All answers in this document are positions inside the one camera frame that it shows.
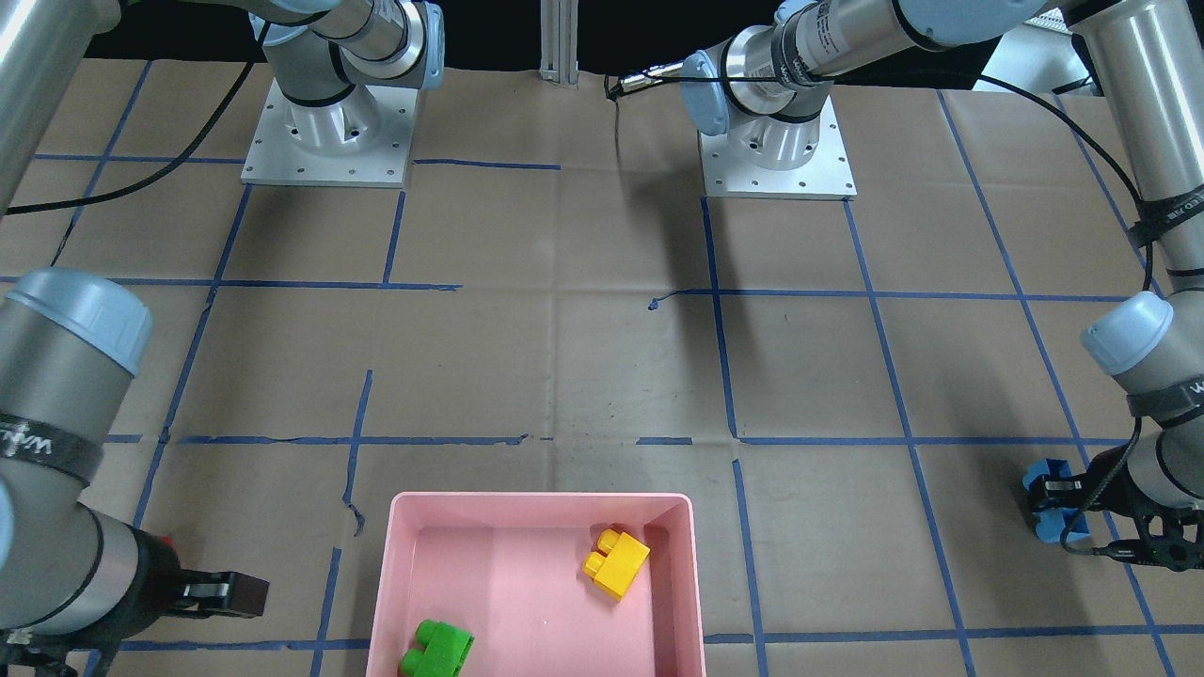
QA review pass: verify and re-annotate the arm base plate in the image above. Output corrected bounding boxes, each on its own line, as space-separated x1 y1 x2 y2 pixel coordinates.
698 99 858 201
241 83 420 189

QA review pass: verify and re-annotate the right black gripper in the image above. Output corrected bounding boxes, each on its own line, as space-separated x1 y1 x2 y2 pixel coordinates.
113 528 271 642

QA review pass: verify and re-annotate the yellow toy block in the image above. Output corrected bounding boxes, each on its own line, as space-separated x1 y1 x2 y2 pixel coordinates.
582 526 651 604

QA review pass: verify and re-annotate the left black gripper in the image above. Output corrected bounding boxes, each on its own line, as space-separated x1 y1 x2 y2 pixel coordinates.
1022 447 1203 573

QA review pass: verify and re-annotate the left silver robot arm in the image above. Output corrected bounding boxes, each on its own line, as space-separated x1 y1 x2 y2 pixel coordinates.
678 1 1203 573

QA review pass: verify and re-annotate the blue toy block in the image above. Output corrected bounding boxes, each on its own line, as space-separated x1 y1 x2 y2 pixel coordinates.
1021 459 1091 544

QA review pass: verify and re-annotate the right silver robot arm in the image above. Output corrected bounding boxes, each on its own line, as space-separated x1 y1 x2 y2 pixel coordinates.
2 1 445 671

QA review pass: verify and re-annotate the aluminium frame post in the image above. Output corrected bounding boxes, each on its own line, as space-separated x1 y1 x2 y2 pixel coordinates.
538 0 579 89

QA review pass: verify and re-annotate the green toy block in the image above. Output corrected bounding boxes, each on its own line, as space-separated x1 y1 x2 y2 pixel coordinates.
399 620 476 676

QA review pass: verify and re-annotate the pink plastic box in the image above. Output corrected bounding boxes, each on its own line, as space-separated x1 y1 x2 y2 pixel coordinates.
366 491 708 676

